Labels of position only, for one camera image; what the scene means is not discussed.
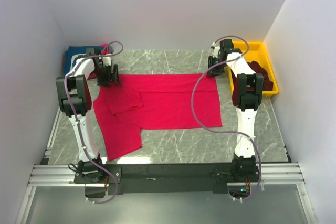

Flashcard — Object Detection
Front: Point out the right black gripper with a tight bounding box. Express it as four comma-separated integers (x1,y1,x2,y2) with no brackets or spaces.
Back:
206,56,226,78

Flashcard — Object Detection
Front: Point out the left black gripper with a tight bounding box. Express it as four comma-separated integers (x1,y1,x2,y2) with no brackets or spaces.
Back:
91,64,121,88

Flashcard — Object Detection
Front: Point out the bright red t-shirt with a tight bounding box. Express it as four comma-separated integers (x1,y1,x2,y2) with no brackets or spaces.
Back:
93,73,222,161

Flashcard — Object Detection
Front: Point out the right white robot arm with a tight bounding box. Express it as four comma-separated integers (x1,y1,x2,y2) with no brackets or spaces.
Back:
206,36,264,182

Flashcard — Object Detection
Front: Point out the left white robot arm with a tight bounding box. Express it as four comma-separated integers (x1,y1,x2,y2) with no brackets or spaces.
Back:
56,44,121,183

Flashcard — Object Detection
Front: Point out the folded red t-shirt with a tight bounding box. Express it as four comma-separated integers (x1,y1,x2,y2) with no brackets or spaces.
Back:
88,43,114,80

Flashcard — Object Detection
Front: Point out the folded blue printed t-shirt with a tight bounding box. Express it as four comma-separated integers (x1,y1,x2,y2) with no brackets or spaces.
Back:
62,46,89,75

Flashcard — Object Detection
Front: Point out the yellow plastic bin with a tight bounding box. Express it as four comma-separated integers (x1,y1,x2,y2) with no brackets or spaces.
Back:
226,40,279,97

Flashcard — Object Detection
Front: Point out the dark maroon t-shirt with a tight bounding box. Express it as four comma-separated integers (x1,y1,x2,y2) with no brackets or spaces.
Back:
248,61,274,91

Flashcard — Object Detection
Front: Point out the black base bar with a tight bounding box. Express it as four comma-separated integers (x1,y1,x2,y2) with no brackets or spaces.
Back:
74,163,260,195

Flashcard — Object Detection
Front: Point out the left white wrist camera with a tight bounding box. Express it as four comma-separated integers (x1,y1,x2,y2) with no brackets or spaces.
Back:
101,54,112,67

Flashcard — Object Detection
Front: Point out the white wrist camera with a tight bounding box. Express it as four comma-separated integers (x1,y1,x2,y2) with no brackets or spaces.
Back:
210,44,220,58
101,54,112,67

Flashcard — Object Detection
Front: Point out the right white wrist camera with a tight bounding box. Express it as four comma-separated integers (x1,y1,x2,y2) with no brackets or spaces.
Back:
210,44,220,58

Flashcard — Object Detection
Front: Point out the aluminium rail frame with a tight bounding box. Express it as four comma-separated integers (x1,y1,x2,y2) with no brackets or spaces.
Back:
16,113,317,223

